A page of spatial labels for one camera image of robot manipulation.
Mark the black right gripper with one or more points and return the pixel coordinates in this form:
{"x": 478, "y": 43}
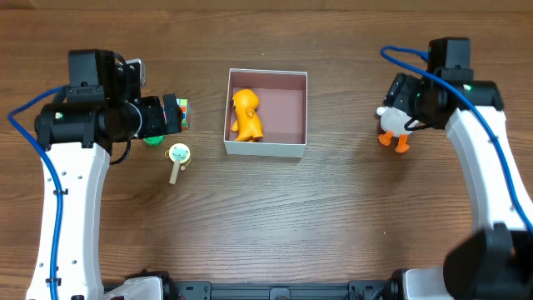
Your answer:
{"x": 396, "y": 94}

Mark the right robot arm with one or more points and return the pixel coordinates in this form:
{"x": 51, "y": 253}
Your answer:
{"x": 495, "y": 262}

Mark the white open cardboard box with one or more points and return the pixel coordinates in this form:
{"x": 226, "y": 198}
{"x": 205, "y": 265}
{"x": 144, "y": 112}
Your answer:
{"x": 282, "y": 109}

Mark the white plush duck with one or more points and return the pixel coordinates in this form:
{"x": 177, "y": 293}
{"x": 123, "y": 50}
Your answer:
{"x": 392, "y": 123}

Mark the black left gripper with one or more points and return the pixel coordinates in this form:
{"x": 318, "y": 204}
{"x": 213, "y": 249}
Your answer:
{"x": 171, "y": 112}

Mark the wooden cat rattle drum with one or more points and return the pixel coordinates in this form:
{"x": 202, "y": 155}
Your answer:
{"x": 180, "y": 155}

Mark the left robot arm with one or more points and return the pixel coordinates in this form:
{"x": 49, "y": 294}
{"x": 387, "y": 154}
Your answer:
{"x": 74, "y": 135}

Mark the colourful puzzle cube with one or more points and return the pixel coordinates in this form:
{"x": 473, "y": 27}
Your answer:
{"x": 186, "y": 108}

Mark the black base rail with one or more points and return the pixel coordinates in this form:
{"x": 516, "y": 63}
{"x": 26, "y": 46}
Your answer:
{"x": 199, "y": 290}

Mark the orange dinosaur toy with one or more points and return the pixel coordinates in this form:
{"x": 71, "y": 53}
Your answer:
{"x": 247, "y": 125}

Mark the green round plastic toy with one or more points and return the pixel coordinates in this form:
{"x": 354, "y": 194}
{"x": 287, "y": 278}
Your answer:
{"x": 154, "y": 141}

